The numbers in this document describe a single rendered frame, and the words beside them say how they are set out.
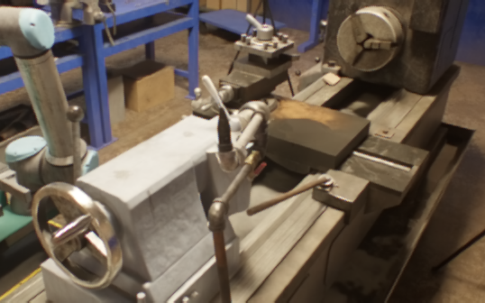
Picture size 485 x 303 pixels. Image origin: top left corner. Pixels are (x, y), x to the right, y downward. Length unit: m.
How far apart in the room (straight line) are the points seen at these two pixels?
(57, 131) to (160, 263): 0.90
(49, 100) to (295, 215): 0.88
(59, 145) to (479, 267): 2.06
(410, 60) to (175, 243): 1.58
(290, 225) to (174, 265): 0.46
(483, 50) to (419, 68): 3.40
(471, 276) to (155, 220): 2.01
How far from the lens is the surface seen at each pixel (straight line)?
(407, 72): 2.41
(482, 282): 2.78
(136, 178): 1.03
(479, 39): 5.74
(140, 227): 1.01
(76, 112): 1.08
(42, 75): 1.71
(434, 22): 2.28
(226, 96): 1.78
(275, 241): 1.39
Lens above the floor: 1.71
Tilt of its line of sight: 29 degrees down
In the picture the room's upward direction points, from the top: 2 degrees clockwise
